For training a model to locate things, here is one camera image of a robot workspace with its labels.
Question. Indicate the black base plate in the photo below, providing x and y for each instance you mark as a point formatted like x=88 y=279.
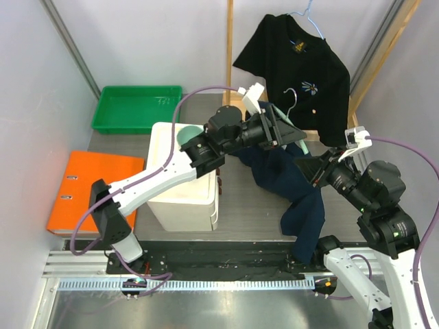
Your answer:
x=224 y=261

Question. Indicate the white drawer box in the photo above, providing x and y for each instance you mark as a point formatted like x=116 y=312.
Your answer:
x=189 y=207

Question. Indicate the green plastic tray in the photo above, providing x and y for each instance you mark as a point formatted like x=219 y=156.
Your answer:
x=134 y=109

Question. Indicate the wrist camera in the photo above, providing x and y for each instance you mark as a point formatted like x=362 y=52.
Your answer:
x=357 y=141
x=251 y=96

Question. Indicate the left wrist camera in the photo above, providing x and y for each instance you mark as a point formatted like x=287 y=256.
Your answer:
x=251 y=96

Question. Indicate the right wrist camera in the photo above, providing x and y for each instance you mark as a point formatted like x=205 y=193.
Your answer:
x=357 y=141

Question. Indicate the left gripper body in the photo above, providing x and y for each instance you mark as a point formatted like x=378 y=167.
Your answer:
x=258 y=131

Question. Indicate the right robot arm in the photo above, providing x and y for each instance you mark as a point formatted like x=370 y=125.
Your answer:
x=389 y=232

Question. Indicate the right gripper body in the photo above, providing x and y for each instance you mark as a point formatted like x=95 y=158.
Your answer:
x=334 y=172

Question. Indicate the light blue wire hanger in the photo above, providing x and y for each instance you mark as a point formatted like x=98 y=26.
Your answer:
x=307 y=14

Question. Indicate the black t shirt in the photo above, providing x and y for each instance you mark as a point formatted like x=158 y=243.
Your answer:
x=285 y=55

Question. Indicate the orange binder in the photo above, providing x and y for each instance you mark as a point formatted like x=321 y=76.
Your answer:
x=83 y=169

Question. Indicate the wooden clothes rack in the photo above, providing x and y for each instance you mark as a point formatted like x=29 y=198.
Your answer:
x=349 y=27

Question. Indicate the green mug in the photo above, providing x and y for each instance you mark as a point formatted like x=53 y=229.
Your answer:
x=188 y=132

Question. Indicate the green hanger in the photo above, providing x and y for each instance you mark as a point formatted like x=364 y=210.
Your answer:
x=299 y=136

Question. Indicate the navy blue t shirt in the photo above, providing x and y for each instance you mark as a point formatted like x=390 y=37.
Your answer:
x=275 y=171

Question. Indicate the white cable duct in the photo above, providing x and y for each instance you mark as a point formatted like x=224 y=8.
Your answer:
x=134 y=284

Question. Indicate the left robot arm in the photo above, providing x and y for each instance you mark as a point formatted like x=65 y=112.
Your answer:
x=202 y=150

